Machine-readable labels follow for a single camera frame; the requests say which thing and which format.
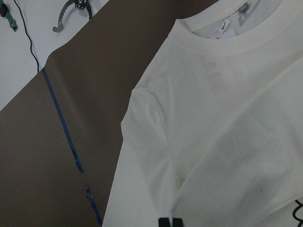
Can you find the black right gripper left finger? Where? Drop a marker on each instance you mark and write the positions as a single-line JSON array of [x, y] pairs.
[[163, 222]]

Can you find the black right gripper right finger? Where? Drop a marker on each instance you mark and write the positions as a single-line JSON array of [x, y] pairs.
[[177, 222]]

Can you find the white long-sleeve cat shirt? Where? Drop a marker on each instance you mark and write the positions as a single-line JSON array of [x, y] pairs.
[[213, 133]]

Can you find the grey reacher grabber claw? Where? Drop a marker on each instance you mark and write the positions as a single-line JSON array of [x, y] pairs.
[[69, 7]]

